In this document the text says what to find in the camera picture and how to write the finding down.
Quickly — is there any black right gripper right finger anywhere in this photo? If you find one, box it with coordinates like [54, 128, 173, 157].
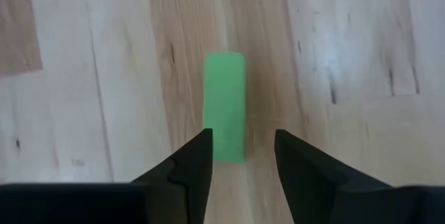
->
[273, 128, 392, 224]

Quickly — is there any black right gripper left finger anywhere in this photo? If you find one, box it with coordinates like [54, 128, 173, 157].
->
[130, 128, 214, 224]

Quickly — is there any green rectangular eraser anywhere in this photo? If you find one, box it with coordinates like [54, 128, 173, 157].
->
[202, 50, 248, 164]

